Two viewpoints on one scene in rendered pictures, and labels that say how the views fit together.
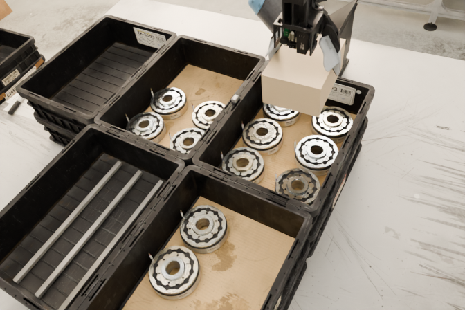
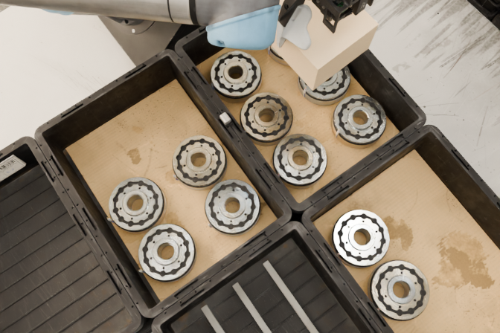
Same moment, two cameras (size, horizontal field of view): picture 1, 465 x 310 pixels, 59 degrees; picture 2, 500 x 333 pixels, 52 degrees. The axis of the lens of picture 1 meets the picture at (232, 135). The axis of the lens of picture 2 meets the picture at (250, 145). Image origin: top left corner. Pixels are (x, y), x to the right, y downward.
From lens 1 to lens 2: 0.66 m
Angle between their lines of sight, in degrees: 38
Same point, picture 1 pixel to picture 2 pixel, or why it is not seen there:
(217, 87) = (141, 131)
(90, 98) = (39, 317)
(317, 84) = (367, 22)
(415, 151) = not seen: outside the picture
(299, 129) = (271, 75)
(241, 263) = (412, 218)
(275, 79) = (332, 59)
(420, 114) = not seen: outside the picture
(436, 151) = not seen: outside the picture
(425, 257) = (437, 57)
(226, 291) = (435, 246)
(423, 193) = (374, 14)
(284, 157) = (303, 111)
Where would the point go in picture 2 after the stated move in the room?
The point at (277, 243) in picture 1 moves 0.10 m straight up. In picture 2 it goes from (405, 172) to (421, 158)
